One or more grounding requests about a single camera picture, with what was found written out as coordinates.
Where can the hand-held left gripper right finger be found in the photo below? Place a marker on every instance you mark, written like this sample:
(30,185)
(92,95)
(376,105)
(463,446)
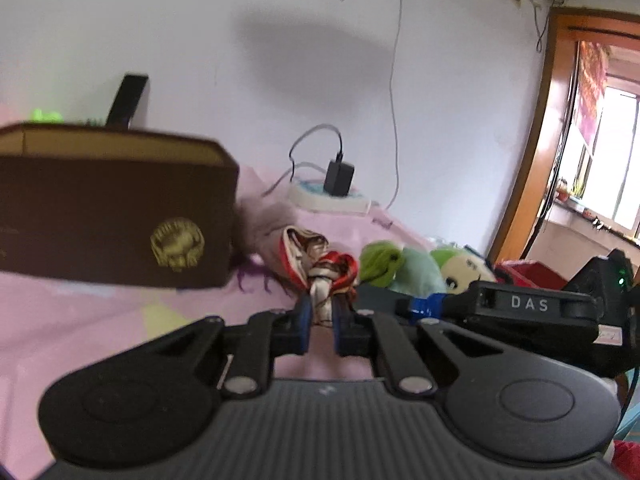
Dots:
(340,322)

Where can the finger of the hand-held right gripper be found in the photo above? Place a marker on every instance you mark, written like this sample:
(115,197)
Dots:
(425,306)

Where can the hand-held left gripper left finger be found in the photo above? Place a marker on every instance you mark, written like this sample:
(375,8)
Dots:
(303,321)

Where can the pale teal plush toy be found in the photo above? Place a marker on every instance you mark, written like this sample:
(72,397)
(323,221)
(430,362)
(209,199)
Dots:
(420,270)

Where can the red white striped cloth toy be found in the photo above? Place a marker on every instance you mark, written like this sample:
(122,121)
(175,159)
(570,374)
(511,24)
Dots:
(325,270)

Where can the grey plush toy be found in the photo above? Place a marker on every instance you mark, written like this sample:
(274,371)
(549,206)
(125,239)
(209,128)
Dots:
(265,222)

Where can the brown cardboard box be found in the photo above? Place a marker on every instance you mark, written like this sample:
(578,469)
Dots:
(110,210)

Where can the red box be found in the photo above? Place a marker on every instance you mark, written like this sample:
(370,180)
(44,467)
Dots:
(535,274)

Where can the white power strip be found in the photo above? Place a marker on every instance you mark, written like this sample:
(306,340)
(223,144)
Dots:
(320,201)

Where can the black power adapter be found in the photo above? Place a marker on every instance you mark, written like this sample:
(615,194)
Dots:
(339,177)

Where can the window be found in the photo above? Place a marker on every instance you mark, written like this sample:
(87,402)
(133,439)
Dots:
(617,160)

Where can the pink printed bedsheet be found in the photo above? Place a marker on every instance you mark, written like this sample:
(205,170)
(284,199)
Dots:
(125,312)

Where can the pink patterned curtain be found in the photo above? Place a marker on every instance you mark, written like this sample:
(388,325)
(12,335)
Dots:
(592,90)

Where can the black upright device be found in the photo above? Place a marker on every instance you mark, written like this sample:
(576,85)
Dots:
(127,102)

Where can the neon green plush toy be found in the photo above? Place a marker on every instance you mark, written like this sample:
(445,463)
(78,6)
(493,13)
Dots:
(46,115)

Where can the wooden door frame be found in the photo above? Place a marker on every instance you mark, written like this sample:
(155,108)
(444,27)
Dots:
(537,150)

